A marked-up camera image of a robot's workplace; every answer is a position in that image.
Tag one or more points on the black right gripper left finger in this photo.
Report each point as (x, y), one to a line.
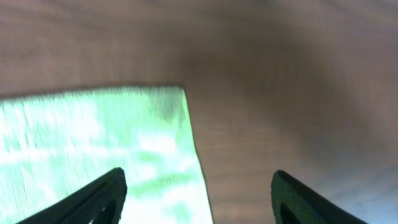
(101, 201)

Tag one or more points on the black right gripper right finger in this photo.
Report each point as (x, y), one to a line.
(294, 202)

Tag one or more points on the light green microfiber cloth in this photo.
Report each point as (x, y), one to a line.
(53, 145)

